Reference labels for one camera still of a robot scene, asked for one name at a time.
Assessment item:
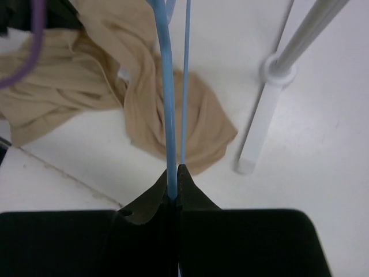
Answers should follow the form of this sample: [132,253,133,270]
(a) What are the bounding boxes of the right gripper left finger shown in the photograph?
[119,170,167,225]

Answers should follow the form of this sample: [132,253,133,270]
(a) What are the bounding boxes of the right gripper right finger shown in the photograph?
[176,164,221,211]

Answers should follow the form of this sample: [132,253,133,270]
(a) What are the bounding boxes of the beige t shirt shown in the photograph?
[1,1,237,175]

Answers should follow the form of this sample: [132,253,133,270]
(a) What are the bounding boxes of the light blue wire hanger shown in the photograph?
[148,0,192,277]

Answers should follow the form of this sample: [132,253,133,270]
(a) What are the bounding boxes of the white metal clothes rack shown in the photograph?
[235,0,348,175]

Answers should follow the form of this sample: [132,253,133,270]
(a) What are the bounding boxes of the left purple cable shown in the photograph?
[0,0,46,89]

